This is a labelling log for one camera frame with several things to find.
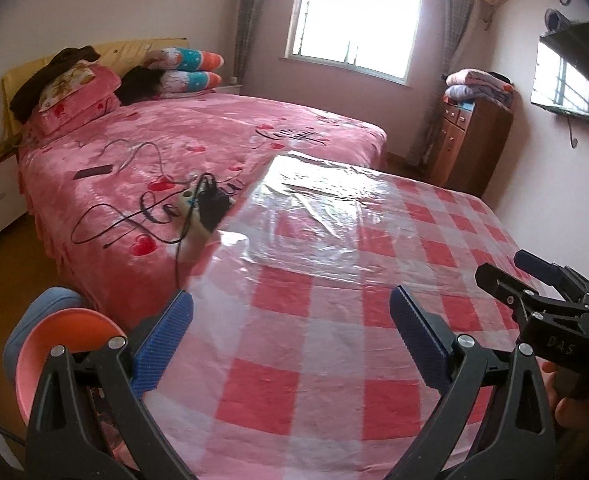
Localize person's right hand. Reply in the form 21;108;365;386
541;361;589;434

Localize brown wooden cabinet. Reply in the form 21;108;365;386
427;99;513;197

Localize folded blankets on cabinet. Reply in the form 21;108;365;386
444;68;515;108

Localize red checkered plastic tablecloth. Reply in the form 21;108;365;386
109;152;550;480

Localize white power strip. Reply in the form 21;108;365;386
176;188;216;240

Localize pink bed cover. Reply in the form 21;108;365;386
19;93;387;328

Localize black phone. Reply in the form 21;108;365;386
72;165;114;180

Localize black power adapter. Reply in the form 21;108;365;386
197;188;232;232

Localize right grey curtain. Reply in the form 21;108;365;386
406;0;474;167

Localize grey curtain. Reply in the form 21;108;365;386
232;0;264;84
406;0;474;167

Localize window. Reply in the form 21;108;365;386
286;0;423;84

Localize black garment on headboard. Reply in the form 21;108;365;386
9;46;100;125

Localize pink pillow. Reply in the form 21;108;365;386
29;63;121;138

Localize black garment by bolsters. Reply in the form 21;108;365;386
114;66;164;106

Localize floral pillow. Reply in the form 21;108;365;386
38;61;96;113

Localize lower colourful bolster pillow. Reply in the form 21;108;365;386
158;70;222;93

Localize colourful bolster pillow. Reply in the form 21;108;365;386
158;70;222;93
142;47;224;73

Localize yellow wooden headboard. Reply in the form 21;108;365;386
0;37;189;137

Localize upper colourful bolster pillow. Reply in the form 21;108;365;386
142;47;224;73

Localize left grey curtain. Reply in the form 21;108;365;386
232;0;264;84

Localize wall television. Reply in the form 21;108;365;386
531;22;589;122

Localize black cable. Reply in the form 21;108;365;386
70;171;216;286

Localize white cable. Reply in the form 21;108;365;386
76;138;196;187

